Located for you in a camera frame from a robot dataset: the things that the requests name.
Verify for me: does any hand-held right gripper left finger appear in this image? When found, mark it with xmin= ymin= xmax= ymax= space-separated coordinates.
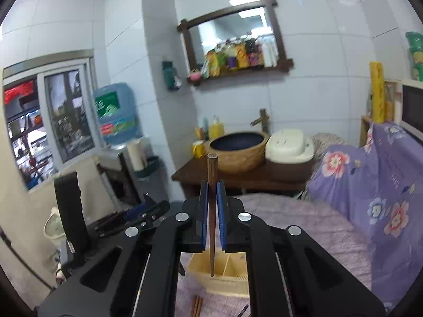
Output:
xmin=37 ymin=180 xmax=209 ymax=317

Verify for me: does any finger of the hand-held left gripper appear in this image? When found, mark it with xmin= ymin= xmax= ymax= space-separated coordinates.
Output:
xmin=140 ymin=201 xmax=171 ymax=231
xmin=122 ymin=192 xmax=157 ymax=222

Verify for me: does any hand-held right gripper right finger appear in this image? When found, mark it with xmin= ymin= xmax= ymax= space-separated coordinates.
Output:
xmin=216 ymin=180 xmax=387 ymax=317

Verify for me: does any black chopstick with gold band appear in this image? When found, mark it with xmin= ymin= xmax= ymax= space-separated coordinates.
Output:
xmin=94 ymin=212 xmax=129 ymax=238

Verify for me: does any cream plastic utensil holder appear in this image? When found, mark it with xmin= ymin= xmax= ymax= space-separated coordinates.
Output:
xmin=187 ymin=250 xmax=250 ymax=298

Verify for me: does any cream plastic kettle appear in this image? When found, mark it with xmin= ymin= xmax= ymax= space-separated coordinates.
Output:
xmin=43 ymin=206 xmax=67 ymax=249

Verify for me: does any grey water dispenser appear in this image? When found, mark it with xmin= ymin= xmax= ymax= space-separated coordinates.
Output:
xmin=96 ymin=135 xmax=173 ymax=212

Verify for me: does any green cup holder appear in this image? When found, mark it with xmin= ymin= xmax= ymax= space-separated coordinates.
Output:
xmin=134 ymin=156 xmax=161 ymax=181

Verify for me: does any dark wooden washstand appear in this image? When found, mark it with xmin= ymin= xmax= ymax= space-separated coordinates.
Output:
xmin=171 ymin=157 xmax=313 ymax=203

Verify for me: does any beige paper cup stack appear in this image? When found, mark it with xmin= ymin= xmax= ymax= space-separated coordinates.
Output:
xmin=127 ymin=139 xmax=148 ymax=172

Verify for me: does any woven pattern wash basin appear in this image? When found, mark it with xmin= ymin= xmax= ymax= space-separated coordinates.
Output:
xmin=202 ymin=130 xmax=270 ymax=174

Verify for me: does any yellow cup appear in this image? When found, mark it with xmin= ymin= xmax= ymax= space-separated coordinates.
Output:
xmin=192 ymin=140 xmax=207 ymax=160

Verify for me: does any patterned toothbrush cup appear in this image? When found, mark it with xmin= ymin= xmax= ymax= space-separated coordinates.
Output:
xmin=195 ymin=117 xmax=208 ymax=141

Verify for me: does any yellow soap bottle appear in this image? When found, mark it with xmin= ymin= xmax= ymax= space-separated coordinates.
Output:
xmin=208 ymin=115 xmax=226 ymax=140

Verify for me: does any window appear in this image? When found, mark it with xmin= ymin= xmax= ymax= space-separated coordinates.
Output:
xmin=3 ymin=49 xmax=100 ymax=193

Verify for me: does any purple tablecloth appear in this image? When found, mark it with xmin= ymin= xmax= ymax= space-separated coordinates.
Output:
xmin=174 ymin=193 xmax=375 ymax=317

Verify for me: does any white and brown rice cooker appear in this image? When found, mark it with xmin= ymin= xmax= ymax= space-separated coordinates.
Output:
xmin=265 ymin=129 xmax=315 ymax=173

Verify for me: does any blue water jug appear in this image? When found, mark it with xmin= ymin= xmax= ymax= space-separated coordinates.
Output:
xmin=93 ymin=82 xmax=143 ymax=146

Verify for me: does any bronze faucet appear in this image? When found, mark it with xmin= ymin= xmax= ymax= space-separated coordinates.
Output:
xmin=250 ymin=108 xmax=270 ymax=133

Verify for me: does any grey patterned cloth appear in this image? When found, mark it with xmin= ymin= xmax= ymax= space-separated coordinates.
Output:
xmin=311 ymin=133 xmax=345 ymax=160

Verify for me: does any green packet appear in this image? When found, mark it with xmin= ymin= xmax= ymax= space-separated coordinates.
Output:
xmin=162 ymin=60 xmax=182 ymax=90

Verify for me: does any yellow pouch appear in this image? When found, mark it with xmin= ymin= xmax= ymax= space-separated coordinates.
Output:
xmin=204 ymin=50 xmax=221 ymax=77

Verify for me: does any clear bottle purple label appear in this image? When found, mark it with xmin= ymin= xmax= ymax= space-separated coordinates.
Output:
xmin=227 ymin=44 xmax=239 ymax=71

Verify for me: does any amber sauce bottle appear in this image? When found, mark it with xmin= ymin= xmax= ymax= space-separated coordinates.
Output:
xmin=236 ymin=43 xmax=251 ymax=69

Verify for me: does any purple floral cloth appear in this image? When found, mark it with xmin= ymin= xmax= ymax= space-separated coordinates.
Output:
xmin=306 ymin=121 xmax=423 ymax=314

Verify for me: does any dark soy sauce bottle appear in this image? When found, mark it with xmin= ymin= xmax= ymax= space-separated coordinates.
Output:
xmin=248 ymin=40 xmax=263 ymax=68

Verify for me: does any white squeeze bottle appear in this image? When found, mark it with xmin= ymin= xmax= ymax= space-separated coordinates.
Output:
xmin=263 ymin=44 xmax=276 ymax=67

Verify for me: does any yellow wrapped roll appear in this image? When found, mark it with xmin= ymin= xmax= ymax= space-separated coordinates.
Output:
xmin=369 ymin=61 xmax=386 ymax=125

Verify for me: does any light wooden crate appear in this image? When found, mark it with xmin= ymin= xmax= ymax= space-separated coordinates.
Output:
xmin=360 ymin=79 xmax=403 ymax=146

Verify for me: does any white microwave oven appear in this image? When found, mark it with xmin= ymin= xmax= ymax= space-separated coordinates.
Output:
xmin=399 ymin=79 xmax=423 ymax=140

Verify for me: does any stack of green cans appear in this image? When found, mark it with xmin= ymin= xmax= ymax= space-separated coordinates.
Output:
xmin=405 ymin=31 xmax=423 ymax=82

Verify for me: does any wooden framed wall mirror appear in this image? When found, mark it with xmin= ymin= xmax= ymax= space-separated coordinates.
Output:
xmin=177 ymin=0 xmax=294 ymax=86

